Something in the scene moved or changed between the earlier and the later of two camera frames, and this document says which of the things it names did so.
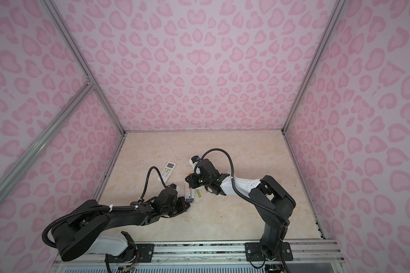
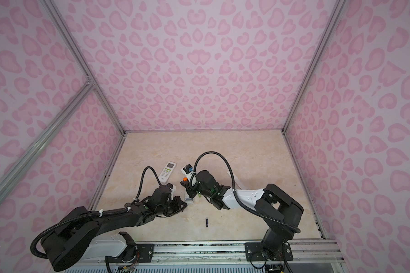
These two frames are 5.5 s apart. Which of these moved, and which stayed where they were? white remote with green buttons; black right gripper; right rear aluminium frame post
Moved: black right gripper
Stayed: white remote with green buttons; right rear aluminium frame post
